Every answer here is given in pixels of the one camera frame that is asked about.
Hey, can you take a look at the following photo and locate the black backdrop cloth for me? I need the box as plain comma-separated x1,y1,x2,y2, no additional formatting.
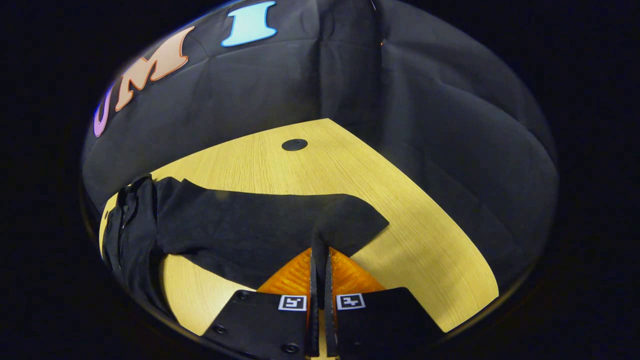
81,0,559,296

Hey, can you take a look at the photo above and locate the black buttoned cardigan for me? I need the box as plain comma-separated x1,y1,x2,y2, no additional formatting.
101,174,390,321

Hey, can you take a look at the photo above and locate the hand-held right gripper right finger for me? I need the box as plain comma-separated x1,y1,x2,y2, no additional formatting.
323,247,443,359

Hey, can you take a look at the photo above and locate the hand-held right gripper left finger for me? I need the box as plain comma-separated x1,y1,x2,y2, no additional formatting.
202,247,321,359

